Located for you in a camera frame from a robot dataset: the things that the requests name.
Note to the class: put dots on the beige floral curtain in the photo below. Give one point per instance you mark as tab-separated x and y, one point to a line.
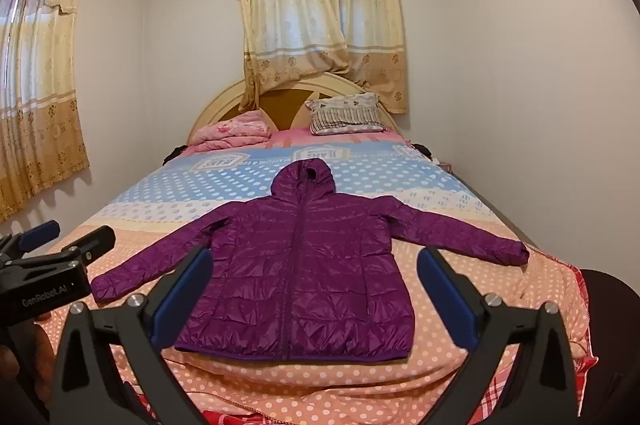
40	80
310	5

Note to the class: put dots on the striped floral pillow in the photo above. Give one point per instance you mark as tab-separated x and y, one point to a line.
345	115

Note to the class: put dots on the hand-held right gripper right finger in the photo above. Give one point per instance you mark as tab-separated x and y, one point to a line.
445	300

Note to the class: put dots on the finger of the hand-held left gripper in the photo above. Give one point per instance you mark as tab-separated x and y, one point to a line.
42	232
95	244

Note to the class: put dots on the dotted pastel bed sheet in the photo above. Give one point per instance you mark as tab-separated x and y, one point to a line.
240	185

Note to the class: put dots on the dark cloth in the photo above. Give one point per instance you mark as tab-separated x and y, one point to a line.
610	330

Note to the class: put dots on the pink folded blanket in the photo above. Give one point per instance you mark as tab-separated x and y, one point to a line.
230	132

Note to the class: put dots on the purple hooded puffer jacket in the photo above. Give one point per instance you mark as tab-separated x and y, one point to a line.
310	275

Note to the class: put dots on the person's left hand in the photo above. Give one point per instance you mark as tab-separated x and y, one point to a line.
42	355

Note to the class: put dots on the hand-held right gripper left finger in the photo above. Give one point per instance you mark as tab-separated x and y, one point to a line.
185	300

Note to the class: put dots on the dark object beside bed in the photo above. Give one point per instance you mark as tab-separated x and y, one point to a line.
424	150

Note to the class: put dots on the cream wooden headboard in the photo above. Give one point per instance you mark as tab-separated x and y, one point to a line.
285	105

